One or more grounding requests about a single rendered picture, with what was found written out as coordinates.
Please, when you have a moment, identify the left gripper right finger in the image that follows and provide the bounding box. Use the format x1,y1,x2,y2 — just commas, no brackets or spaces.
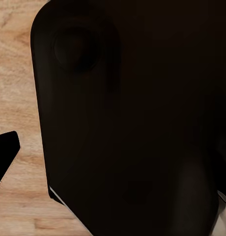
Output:
216,131,226,162

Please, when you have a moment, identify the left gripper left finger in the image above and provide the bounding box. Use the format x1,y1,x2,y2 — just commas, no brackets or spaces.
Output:
0,131,20,181

